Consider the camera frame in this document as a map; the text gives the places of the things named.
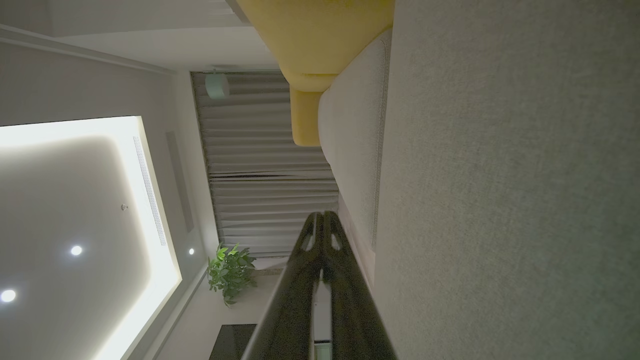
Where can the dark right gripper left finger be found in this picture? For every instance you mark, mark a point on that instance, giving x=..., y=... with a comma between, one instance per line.
x=295, y=310

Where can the white linear ceiling vent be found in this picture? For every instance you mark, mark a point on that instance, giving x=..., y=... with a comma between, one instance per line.
x=150, y=190

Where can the yellow sofa backrest cushion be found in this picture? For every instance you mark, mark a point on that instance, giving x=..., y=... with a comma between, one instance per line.
x=320, y=35
x=305, y=117

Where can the green potted plant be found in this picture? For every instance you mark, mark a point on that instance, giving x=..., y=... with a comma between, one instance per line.
x=230, y=272

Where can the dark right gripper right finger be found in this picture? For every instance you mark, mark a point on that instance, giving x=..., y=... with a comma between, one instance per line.
x=355, y=325

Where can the grey pleated curtain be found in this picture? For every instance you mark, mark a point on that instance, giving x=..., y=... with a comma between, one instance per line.
x=260, y=150

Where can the large grey sofa seat cushion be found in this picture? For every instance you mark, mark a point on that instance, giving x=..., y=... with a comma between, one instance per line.
x=500, y=200

